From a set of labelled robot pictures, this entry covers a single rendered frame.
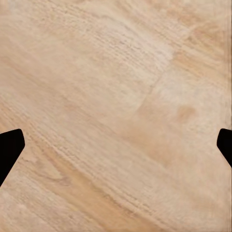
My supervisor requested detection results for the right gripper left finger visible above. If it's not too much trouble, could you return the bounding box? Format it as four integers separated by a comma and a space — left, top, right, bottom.
0, 129, 25, 187

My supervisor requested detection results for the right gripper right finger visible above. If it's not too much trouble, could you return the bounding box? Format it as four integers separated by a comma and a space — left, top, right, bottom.
217, 128, 232, 167

